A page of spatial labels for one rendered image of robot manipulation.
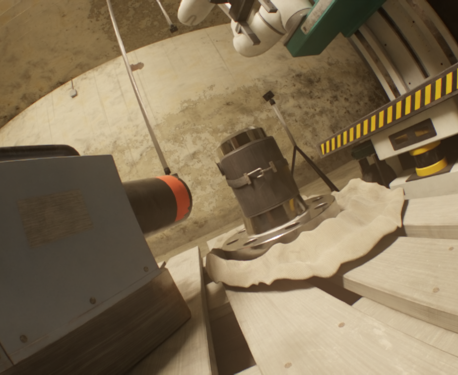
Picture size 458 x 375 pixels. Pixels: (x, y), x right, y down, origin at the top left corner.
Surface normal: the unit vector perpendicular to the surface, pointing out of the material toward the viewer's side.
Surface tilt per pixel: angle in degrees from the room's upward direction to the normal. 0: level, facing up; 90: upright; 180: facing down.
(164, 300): 90
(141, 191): 69
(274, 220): 78
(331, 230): 50
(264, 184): 90
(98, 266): 90
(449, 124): 90
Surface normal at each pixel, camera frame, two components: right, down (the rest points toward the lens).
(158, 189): 0.66, -0.65
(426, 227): -0.90, 0.40
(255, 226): -0.72, 0.07
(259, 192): -0.29, 0.09
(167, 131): 0.14, -0.12
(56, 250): 0.82, -0.40
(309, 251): -0.66, -0.34
